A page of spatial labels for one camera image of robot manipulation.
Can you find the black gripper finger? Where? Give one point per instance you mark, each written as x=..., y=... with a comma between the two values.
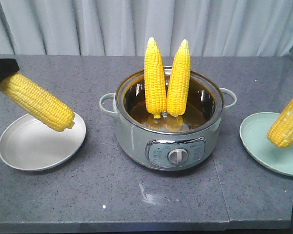
x=8, y=67

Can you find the yellow corn cob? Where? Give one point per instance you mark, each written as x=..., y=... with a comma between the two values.
x=155, y=81
x=281, y=132
x=38, y=102
x=177, y=93

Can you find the white round plate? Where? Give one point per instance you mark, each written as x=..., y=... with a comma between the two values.
x=29, y=145

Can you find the grey curtain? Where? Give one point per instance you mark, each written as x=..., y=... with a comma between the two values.
x=214, y=28

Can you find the pale green electric cooking pot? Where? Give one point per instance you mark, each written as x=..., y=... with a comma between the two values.
x=169, y=143

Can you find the pale green round plate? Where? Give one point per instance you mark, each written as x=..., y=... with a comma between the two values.
x=253, y=133

